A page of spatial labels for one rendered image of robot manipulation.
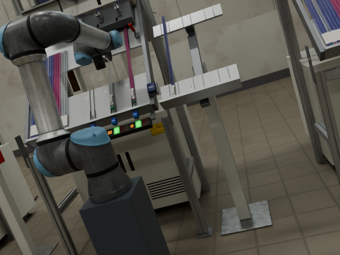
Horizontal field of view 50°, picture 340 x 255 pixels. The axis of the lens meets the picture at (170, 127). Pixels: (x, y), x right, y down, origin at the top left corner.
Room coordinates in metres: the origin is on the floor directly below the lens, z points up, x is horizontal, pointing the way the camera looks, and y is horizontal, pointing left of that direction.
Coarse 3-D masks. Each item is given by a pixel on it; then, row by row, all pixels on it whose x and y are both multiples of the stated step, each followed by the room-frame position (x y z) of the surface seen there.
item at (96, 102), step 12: (108, 84) 1.88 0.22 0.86; (120, 84) 1.85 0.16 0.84; (144, 84) 1.79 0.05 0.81; (72, 96) 1.92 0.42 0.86; (84, 96) 1.89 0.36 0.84; (96, 96) 1.86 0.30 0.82; (108, 96) 1.83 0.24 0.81; (120, 96) 1.80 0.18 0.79; (144, 96) 1.75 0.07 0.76; (72, 108) 1.87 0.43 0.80; (84, 108) 1.84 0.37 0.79; (96, 108) 1.81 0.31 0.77; (108, 108) 1.79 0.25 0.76; (120, 108) 1.76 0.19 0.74; (72, 120) 1.82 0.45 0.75; (84, 120) 1.79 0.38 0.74
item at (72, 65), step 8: (136, 8) 2.14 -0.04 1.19; (136, 16) 2.10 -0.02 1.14; (136, 24) 2.06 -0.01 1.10; (120, 32) 2.07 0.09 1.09; (128, 32) 2.05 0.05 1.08; (136, 40) 1.99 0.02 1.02; (48, 48) 2.21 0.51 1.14; (56, 48) 2.18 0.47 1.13; (64, 48) 2.16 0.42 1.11; (72, 48) 2.13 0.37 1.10; (120, 48) 2.00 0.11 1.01; (72, 56) 2.10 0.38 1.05; (104, 56) 2.01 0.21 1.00; (72, 64) 2.06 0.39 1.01
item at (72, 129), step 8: (144, 104) 1.69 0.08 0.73; (120, 112) 1.72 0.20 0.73; (128, 112) 1.72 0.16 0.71; (144, 112) 1.74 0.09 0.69; (88, 120) 1.76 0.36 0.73; (96, 120) 1.74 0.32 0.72; (104, 120) 1.75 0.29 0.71; (120, 120) 1.77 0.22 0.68; (64, 128) 1.78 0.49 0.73; (72, 128) 1.77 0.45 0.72; (80, 128) 1.78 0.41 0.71; (32, 144) 1.85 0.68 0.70
